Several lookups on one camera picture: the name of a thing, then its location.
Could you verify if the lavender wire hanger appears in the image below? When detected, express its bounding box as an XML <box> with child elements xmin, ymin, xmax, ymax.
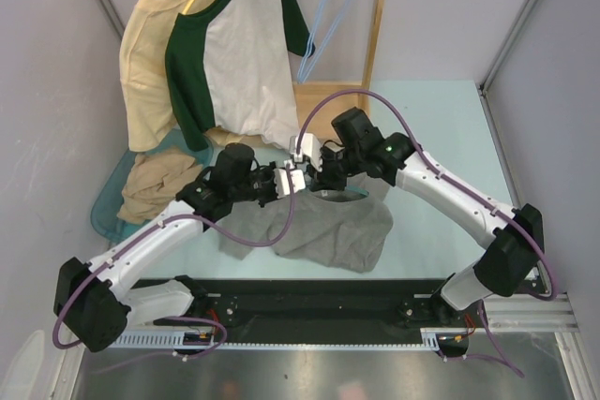
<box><xmin>296</xmin><ymin>0</ymin><xmax>353</xmax><ymax>84</ymax></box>

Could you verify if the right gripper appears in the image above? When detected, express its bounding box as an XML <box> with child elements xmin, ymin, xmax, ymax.
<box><xmin>306</xmin><ymin>145</ymin><xmax>363</xmax><ymax>193</ymax></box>

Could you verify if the white cable duct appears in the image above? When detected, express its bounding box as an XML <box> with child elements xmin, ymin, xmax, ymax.
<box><xmin>110</xmin><ymin>331</ymin><xmax>216</xmax><ymax>350</ymax></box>
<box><xmin>420</xmin><ymin>329</ymin><xmax>440</xmax><ymax>352</ymax></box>

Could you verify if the left white cable duct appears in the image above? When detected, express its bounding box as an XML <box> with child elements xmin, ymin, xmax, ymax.
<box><xmin>110</xmin><ymin>331</ymin><xmax>216</xmax><ymax>350</ymax></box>

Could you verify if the cream yellow t-shirt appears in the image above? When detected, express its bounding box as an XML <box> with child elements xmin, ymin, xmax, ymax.
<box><xmin>119</xmin><ymin>0</ymin><xmax>188</xmax><ymax>153</ymax></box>

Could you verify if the beige t-shirt in basket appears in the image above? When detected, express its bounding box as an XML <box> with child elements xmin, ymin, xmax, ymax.
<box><xmin>117</xmin><ymin>147</ymin><xmax>203</xmax><ymax>225</ymax></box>

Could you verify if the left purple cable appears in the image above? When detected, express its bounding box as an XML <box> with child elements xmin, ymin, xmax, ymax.
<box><xmin>52</xmin><ymin>174</ymin><xmax>297</xmax><ymax>349</ymax></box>

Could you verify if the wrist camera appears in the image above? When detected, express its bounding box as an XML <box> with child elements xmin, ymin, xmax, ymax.
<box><xmin>274</xmin><ymin>160</ymin><xmax>306</xmax><ymax>199</ymax></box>
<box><xmin>290</xmin><ymin>133</ymin><xmax>323</xmax><ymax>172</ymax></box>

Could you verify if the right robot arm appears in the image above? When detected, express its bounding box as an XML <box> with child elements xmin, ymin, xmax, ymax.
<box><xmin>291</xmin><ymin>108</ymin><xmax>544</xmax><ymax>326</ymax></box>

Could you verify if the purple cable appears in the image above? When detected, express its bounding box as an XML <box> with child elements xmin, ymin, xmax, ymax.
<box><xmin>52</xmin><ymin>174</ymin><xmax>297</xmax><ymax>349</ymax></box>
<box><xmin>296</xmin><ymin>88</ymin><xmax>559</xmax><ymax>302</ymax></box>

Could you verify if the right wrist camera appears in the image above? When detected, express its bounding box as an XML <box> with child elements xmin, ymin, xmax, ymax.
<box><xmin>290</xmin><ymin>133</ymin><xmax>323</xmax><ymax>172</ymax></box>

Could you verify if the blue wire hanger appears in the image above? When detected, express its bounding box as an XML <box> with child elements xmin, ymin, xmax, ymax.
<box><xmin>301</xmin><ymin>0</ymin><xmax>328</xmax><ymax>66</ymax></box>

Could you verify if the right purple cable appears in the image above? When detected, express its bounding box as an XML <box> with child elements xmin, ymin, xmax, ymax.
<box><xmin>296</xmin><ymin>88</ymin><xmax>559</xmax><ymax>302</ymax></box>

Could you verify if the grey t-shirt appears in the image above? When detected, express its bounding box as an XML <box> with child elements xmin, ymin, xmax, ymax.
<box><xmin>217</xmin><ymin>174</ymin><xmax>394</xmax><ymax>274</ymax></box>

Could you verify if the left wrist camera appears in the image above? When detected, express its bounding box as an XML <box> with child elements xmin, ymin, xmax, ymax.
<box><xmin>274</xmin><ymin>160</ymin><xmax>306</xmax><ymax>199</ymax></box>

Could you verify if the teal hanger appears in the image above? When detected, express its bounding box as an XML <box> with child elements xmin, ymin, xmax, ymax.
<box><xmin>345</xmin><ymin>186</ymin><xmax>369</xmax><ymax>199</ymax></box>

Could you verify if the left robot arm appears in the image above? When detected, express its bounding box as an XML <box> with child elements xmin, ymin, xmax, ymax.
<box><xmin>52</xmin><ymin>143</ymin><xmax>304</xmax><ymax>352</ymax></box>

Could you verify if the wooden clothes rack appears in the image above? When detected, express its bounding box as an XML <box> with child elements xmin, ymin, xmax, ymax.
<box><xmin>293</xmin><ymin>0</ymin><xmax>385</xmax><ymax>141</ymax></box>

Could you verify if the teal plastic basket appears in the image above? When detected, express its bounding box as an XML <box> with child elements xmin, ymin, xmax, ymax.
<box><xmin>90</xmin><ymin>128</ymin><xmax>214</xmax><ymax>244</ymax></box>

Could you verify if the right white cable duct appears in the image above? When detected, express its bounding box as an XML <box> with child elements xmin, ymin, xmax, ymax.
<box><xmin>420</xmin><ymin>329</ymin><xmax>440</xmax><ymax>352</ymax></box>

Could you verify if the green and white raglan shirt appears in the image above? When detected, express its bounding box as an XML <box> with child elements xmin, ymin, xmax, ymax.
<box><xmin>165</xmin><ymin>0</ymin><xmax>310</xmax><ymax>151</ymax></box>

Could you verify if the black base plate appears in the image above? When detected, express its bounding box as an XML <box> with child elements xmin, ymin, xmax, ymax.
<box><xmin>154</xmin><ymin>278</ymin><xmax>491</xmax><ymax>357</ymax></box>

